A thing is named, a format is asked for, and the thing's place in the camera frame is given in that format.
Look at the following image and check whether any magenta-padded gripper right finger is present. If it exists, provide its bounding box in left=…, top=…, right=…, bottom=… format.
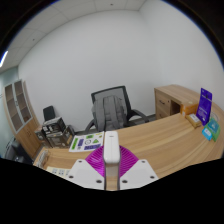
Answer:
left=117, top=145, right=160, bottom=191

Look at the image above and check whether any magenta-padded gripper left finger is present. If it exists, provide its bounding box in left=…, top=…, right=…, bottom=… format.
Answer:
left=66, top=145, right=107, bottom=191

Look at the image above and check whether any wooden side cabinet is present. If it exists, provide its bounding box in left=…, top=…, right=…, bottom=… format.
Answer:
left=153, top=84, right=201, bottom=121

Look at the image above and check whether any green and purple printed sheet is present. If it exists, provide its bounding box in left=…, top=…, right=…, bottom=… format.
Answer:
left=68, top=131, right=106, bottom=154

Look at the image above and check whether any white coiled cable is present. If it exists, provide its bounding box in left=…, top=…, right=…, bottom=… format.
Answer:
left=34, top=149, right=51, bottom=168

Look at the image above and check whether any black mesh office chair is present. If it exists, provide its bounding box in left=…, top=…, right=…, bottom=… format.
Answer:
left=84, top=85, right=150, bottom=135

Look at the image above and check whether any grey backpack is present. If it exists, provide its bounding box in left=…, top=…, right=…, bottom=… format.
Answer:
left=91, top=95, right=130, bottom=132

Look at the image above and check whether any black printed box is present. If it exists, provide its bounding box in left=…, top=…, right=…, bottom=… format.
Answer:
left=42, top=116, right=67, bottom=136

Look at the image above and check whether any purple card package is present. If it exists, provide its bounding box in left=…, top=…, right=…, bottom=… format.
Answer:
left=195, top=87, right=214, bottom=127

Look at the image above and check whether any small tan box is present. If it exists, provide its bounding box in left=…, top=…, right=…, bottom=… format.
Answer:
left=185, top=113, right=203, bottom=129

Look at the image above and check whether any orange box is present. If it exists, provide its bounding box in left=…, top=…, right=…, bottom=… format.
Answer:
left=179, top=102, right=200, bottom=118

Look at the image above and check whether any green box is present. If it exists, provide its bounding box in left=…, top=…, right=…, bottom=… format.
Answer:
left=210, top=129, right=222, bottom=143

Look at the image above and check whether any wooden cabinet with glass doors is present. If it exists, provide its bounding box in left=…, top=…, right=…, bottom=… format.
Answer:
left=2, top=78, right=43, bottom=160

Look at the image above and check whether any light blue small box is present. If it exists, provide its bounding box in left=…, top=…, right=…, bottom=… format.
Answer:
left=201, top=127, right=214, bottom=142

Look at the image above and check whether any brown cardboard box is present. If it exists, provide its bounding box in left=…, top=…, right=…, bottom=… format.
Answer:
left=34, top=126, right=51, bottom=145

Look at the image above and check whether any teal box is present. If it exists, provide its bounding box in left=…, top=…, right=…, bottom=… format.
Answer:
left=206, top=118, right=221, bottom=135

